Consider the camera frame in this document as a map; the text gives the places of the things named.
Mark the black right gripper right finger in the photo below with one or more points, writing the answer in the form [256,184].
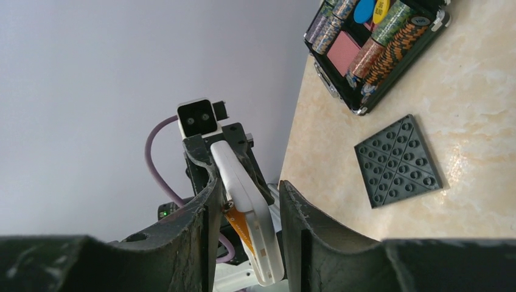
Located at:
[322,254]

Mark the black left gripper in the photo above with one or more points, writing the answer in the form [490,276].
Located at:
[225,157]

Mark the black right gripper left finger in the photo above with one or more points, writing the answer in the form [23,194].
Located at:
[176,253]

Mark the white remote control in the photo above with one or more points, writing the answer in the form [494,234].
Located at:
[267,262]

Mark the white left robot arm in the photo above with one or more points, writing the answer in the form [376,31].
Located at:
[231,250]

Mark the dark grey studded baseplate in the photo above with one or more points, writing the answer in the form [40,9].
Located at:
[396,164]

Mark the pink card deck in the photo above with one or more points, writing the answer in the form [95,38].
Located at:
[342,52]

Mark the black poker chip case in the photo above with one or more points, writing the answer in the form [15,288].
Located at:
[387,49]

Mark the blue round chip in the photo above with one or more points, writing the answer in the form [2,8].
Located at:
[363,11]

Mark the yellow round chip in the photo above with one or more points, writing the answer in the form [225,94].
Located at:
[381,10]

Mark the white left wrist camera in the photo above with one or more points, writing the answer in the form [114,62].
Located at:
[201,116]

